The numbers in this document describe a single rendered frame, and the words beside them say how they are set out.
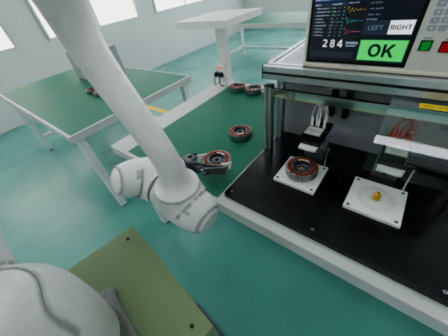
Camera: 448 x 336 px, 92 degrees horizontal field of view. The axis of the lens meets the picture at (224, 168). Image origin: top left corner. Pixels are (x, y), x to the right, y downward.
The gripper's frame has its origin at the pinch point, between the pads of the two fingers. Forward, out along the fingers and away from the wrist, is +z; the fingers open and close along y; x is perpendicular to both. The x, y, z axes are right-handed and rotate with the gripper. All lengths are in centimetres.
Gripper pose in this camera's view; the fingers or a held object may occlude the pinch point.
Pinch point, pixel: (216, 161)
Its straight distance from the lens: 86.9
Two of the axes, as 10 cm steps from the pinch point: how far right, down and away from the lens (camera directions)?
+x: 1.7, -9.4, -3.0
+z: 5.7, -1.5, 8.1
